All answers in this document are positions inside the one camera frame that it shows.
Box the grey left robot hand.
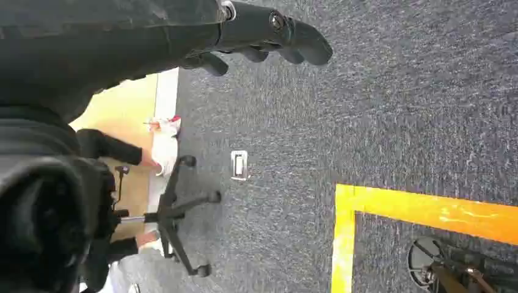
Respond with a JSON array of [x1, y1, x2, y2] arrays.
[[0, 0, 334, 293]]

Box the pale wooden desk panel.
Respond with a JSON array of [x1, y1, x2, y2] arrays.
[[69, 68, 180, 244]]

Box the person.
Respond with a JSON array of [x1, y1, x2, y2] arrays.
[[76, 115, 183, 264]]

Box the ribbed grey left arm sleeve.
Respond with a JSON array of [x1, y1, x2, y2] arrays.
[[0, 106, 80, 164]]

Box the metal floor socket plate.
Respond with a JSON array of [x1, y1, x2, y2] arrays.
[[230, 150, 249, 182]]

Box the black office chair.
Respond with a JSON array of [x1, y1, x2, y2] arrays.
[[95, 155, 222, 278]]

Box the yellow floor tape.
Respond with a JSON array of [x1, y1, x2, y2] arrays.
[[330, 184, 518, 293]]

